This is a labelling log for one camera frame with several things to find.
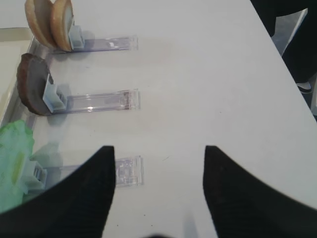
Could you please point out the clear holder for buns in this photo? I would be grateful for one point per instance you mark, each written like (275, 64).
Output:
(81, 45)

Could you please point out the clear holder for lettuce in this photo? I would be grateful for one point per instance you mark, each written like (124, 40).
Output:
(45, 168)

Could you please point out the sesame bun top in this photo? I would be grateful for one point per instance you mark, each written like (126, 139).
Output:
(61, 20)

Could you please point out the clear holder for patty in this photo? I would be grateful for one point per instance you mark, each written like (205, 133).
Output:
(59, 102)

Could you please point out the white metal tray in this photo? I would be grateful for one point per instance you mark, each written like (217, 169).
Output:
(14, 42)

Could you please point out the far bun slice on right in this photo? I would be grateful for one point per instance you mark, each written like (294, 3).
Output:
(38, 15)

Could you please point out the green lettuce leaf standing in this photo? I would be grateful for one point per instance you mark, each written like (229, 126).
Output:
(16, 145)

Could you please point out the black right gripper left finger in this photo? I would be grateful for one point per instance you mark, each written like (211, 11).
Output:
(77, 207)

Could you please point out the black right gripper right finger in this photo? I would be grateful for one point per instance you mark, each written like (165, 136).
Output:
(242, 206)

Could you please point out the brown meat patty standing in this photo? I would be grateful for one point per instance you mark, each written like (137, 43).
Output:
(32, 76)

